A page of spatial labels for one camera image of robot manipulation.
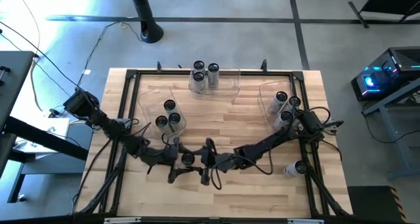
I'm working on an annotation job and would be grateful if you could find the long black floor cable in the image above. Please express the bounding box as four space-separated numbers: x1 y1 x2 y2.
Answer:
0 20 86 97
60 21 145 116

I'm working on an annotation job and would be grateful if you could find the black mat with hazard stripes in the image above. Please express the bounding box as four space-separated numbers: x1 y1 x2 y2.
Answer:
346 186 410 224

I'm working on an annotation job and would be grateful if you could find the grey metal stand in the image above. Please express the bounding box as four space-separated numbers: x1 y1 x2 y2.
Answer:
362 78 420 181

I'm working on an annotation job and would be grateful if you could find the white paper sheet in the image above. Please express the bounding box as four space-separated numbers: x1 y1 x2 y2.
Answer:
16 117 72 153

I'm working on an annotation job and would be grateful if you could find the black cable bundle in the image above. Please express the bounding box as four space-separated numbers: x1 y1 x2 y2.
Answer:
300 135 352 217
74 131 132 215

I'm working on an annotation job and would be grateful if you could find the white can orange print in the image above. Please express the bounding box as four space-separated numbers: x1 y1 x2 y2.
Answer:
154 114 171 135
180 152 197 169
163 99 180 117
167 112 183 131

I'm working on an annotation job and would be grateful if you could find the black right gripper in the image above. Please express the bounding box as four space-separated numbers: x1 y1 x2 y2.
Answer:
195 138 237 185

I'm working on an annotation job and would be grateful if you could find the clear plastic bin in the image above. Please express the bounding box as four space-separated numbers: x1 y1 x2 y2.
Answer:
188 69 241 102
137 85 187 138
258 79 303 135

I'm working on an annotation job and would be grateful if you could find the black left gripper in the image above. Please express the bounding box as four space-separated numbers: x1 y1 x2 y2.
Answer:
144 137 204 185

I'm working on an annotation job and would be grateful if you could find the grey side table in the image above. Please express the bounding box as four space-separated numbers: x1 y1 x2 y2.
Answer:
0 51 36 133

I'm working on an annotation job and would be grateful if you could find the white label strip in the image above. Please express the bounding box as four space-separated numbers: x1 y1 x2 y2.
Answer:
287 218 325 224
103 217 142 224

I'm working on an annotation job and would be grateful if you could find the black desk leg beam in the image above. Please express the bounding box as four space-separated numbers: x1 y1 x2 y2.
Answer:
3 115 90 162

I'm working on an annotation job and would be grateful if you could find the white can blue print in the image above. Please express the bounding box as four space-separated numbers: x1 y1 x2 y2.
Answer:
283 160 308 179
191 70 207 93
192 59 206 74
207 62 221 89

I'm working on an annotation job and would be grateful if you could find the black computer tower with lights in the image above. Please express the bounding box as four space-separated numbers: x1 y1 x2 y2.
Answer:
350 46 420 102

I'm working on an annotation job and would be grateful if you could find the black folding stand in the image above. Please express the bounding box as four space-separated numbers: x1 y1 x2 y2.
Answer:
347 0 420 30

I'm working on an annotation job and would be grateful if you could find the black floor stand pole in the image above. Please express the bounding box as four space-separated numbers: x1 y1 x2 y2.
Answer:
127 0 165 44

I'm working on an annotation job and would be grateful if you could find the tan floor cable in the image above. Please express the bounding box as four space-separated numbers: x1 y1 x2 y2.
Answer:
12 0 45 112

